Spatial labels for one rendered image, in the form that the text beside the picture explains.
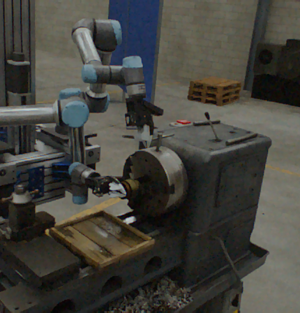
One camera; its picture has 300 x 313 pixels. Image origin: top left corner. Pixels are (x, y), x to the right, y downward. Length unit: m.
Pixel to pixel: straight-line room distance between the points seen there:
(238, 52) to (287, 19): 1.54
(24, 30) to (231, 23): 10.57
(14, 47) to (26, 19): 0.15
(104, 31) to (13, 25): 0.46
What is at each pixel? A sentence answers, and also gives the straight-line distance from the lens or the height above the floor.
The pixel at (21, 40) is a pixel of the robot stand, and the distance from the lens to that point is 2.30.
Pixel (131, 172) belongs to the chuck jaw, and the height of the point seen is 1.14.
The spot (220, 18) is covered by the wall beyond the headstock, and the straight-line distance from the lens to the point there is 12.75.
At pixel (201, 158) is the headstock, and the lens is 1.89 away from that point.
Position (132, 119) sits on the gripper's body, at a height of 1.42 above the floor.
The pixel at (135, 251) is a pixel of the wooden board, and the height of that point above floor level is 0.89.
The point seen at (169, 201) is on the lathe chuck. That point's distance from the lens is 1.85.
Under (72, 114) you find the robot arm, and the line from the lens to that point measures 1.85.
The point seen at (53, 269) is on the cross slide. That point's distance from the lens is 1.52.
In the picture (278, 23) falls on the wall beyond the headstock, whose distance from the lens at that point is 12.09.
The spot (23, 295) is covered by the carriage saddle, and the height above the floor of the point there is 0.90.
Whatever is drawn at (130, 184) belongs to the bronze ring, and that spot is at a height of 1.11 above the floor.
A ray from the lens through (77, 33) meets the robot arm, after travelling 2.01.
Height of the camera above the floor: 1.82
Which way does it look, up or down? 19 degrees down
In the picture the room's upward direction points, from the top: 6 degrees clockwise
